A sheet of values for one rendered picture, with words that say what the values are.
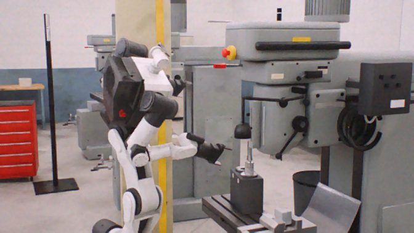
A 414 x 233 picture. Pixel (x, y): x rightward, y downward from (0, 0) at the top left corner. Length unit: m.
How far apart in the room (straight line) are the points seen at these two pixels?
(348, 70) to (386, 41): 5.49
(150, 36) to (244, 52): 1.82
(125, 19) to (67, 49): 7.30
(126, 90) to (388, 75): 1.13
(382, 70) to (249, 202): 0.98
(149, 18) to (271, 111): 1.86
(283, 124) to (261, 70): 0.25
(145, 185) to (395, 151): 1.22
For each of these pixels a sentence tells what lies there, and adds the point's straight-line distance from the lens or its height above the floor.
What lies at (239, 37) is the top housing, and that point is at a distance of 1.95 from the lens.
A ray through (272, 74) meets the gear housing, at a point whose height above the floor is 1.67.
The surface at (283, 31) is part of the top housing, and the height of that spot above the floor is 1.85.
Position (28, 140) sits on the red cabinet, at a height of 0.56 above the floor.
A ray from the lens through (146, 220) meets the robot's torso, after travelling 2.57.
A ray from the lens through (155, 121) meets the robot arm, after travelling 2.14.
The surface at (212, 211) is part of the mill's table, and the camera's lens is 2.64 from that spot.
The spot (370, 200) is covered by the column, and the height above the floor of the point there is 1.08.
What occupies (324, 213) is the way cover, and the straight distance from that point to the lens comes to 2.45.
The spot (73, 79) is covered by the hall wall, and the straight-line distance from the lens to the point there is 10.90.
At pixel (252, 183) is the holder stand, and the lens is 2.45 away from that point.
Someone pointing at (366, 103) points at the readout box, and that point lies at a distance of 1.97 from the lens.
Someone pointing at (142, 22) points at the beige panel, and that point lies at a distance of 3.64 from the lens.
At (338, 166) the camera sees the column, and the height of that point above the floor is 1.20.
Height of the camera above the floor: 1.81
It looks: 9 degrees down
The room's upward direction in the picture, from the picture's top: straight up
